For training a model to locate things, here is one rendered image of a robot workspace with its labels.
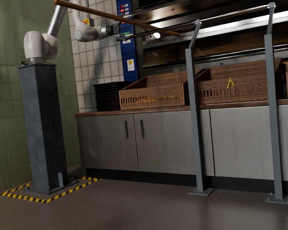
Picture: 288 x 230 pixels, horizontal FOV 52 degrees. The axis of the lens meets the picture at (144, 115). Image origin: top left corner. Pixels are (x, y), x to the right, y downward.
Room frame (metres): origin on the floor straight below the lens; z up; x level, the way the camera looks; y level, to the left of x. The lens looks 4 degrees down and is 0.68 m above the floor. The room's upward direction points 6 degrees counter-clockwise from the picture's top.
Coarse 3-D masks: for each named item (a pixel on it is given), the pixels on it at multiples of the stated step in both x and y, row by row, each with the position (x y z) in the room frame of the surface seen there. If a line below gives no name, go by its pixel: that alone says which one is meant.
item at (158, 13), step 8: (184, 0) 2.39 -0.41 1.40; (192, 0) 2.38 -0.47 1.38; (200, 0) 2.38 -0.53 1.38; (208, 0) 2.38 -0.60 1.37; (216, 0) 2.38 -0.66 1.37; (224, 0) 2.39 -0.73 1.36; (152, 8) 2.55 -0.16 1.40; (160, 8) 2.51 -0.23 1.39; (168, 8) 2.52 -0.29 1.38; (176, 8) 2.52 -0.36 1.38; (184, 8) 2.52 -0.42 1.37; (192, 8) 2.52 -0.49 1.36; (200, 8) 2.53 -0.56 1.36; (136, 16) 2.68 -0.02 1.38; (144, 16) 2.68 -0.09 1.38; (152, 16) 2.68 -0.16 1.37; (160, 16) 2.69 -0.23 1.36
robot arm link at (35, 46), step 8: (32, 32) 2.36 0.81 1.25; (24, 40) 2.36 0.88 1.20; (32, 40) 2.34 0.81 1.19; (40, 40) 2.37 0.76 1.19; (24, 48) 2.36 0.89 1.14; (32, 48) 2.33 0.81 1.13; (40, 48) 2.36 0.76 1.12; (48, 48) 2.48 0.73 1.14; (32, 56) 2.33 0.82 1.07; (40, 56) 2.36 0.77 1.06
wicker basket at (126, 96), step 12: (180, 72) 2.57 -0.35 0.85; (132, 84) 2.51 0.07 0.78; (144, 84) 2.70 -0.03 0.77; (156, 84) 2.66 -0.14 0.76; (168, 84) 2.60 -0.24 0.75; (180, 84) 2.07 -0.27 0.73; (120, 96) 2.34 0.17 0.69; (132, 96) 2.28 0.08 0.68; (144, 96) 2.68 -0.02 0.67; (156, 96) 2.64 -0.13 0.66; (168, 96) 2.13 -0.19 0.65; (180, 96) 2.08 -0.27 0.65; (132, 108) 2.28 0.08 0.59
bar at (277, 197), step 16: (224, 16) 2.01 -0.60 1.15; (272, 16) 1.79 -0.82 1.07; (144, 32) 2.34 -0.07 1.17; (192, 48) 1.93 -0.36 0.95; (272, 48) 1.65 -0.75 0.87; (192, 64) 1.91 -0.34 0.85; (272, 64) 1.65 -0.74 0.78; (192, 80) 1.91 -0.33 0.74; (272, 80) 1.66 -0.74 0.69; (192, 96) 1.91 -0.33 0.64; (272, 96) 1.66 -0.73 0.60; (192, 112) 1.92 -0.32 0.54; (272, 112) 1.66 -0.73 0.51; (192, 128) 1.92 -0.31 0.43; (272, 128) 1.66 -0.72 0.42; (272, 144) 1.67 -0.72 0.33; (272, 160) 1.67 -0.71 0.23; (192, 192) 1.91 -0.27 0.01; (208, 192) 1.88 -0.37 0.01
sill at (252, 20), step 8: (264, 16) 2.22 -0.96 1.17; (280, 16) 2.17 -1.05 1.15; (224, 24) 2.38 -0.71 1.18; (232, 24) 2.35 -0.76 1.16; (240, 24) 2.32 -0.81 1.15; (192, 32) 2.53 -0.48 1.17; (200, 32) 2.49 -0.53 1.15; (152, 40) 2.74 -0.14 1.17; (160, 40) 2.69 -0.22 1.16; (168, 40) 2.65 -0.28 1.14
